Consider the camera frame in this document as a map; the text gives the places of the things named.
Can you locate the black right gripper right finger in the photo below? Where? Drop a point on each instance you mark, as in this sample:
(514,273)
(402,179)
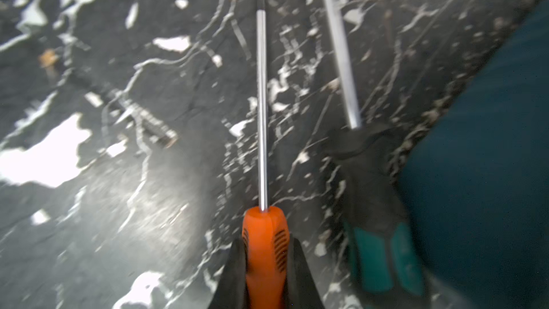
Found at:
(300,288)

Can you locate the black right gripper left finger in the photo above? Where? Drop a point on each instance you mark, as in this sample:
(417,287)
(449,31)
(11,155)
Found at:
(231,292)

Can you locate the orange black screwdriver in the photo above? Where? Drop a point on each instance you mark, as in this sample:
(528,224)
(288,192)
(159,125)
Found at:
(264,231)

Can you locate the green black handled screwdriver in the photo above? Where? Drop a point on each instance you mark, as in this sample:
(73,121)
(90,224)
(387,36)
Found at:
(383,262)

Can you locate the dark teal storage box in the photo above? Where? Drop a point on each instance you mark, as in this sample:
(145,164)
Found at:
(477,184)

